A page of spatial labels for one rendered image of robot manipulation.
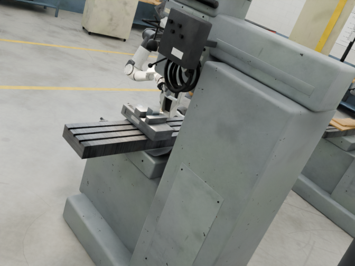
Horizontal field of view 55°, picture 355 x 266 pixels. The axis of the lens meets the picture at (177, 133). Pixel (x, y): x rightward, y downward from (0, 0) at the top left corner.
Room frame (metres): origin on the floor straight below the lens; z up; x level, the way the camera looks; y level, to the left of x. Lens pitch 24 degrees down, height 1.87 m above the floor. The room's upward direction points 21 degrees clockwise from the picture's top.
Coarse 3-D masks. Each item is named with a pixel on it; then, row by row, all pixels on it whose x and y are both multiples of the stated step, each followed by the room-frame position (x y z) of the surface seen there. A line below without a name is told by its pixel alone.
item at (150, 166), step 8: (136, 152) 1.80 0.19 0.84; (144, 152) 1.77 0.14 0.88; (136, 160) 1.78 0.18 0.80; (144, 160) 1.74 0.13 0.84; (152, 160) 1.71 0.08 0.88; (160, 160) 1.74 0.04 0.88; (144, 168) 1.73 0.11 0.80; (152, 168) 1.69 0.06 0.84; (160, 168) 1.74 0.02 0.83; (152, 176) 1.70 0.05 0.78; (160, 176) 1.76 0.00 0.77
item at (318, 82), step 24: (216, 24) 1.73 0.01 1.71; (240, 24) 1.64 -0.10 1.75; (216, 48) 1.69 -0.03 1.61; (240, 48) 1.61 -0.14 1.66; (264, 48) 1.54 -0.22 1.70; (288, 48) 1.47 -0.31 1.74; (264, 72) 1.50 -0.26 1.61; (288, 72) 1.44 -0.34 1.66; (312, 72) 1.38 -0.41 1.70; (336, 72) 1.33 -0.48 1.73; (288, 96) 1.41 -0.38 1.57; (312, 96) 1.35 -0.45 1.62; (336, 96) 1.42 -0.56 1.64
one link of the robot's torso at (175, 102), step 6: (162, 96) 2.73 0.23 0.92; (180, 96) 2.68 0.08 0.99; (162, 102) 2.73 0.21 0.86; (168, 102) 2.76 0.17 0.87; (174, 102) 2.68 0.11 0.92; (180, 102) 2.70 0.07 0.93; (162, 108) 2.76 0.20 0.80; (168, 108) 2.79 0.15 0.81; (174, 108) 2.73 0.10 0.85; (168, 114) 2.78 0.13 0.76; (174, 114) 2.80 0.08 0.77
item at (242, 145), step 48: (192, 96) 1.56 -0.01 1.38; (240, 96) 1.40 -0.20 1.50; (192, 144) 1.49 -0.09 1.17; (240, 144) 1.34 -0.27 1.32; (288, 144) 1.33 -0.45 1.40; (192, 192) 1.42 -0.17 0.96; (240, 192) 1.28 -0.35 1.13; (288, 192) 1.59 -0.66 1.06; (144, 240) 1.53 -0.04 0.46; (192, 240) 1.35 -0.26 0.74; (240, 240) 1.37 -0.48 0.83
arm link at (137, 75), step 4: (136, 68) 2.32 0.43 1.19; (132, 72) 2.27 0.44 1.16; (136, 72) 2.26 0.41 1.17; (140, 72) 2.25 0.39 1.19; (144, 72) 2.23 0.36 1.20; (128, 76) 2.28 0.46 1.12; (132, 76) 2.26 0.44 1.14; (136, 76) 2.24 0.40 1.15; (140, 76) 2.23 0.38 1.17; (144, 76) 2.21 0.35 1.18; (136, 80) 2.26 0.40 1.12; (140, 80) 2.24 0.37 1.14; (144, 80) 2.23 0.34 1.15
